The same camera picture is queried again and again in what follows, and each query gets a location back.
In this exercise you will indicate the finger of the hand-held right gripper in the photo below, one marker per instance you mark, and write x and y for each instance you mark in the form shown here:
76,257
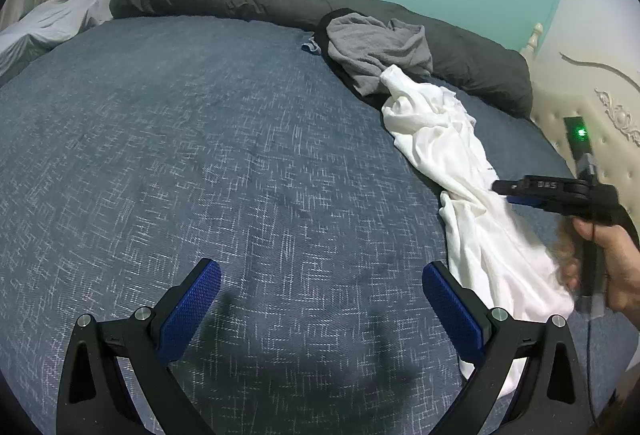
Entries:
540,187

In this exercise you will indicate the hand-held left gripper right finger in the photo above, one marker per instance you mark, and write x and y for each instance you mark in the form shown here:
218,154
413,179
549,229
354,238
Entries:
452,310

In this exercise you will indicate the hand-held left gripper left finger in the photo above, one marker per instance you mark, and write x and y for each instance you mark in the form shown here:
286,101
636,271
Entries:
192,310

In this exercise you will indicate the white long-sleeve shirt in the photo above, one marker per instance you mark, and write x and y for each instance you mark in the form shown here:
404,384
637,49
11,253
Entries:
450,140

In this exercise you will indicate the person's right hand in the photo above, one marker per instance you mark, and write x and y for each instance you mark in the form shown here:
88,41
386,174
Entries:
622,265

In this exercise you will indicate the cream tufted headboard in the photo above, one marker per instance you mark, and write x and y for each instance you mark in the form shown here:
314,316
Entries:
565,85

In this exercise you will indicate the blue woven bedspread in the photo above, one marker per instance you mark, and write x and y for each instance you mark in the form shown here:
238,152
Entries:
200,165

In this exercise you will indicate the grey crumpled garment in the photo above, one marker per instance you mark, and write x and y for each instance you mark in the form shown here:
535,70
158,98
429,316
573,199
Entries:
370,50

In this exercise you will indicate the black garment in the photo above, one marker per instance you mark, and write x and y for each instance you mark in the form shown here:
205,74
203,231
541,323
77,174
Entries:
340,70

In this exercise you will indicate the small light blue cloth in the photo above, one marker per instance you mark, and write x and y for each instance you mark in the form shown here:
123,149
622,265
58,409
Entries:
310,46

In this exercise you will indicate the light grey bed sheet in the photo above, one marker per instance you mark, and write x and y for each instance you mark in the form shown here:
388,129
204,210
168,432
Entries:
50,20

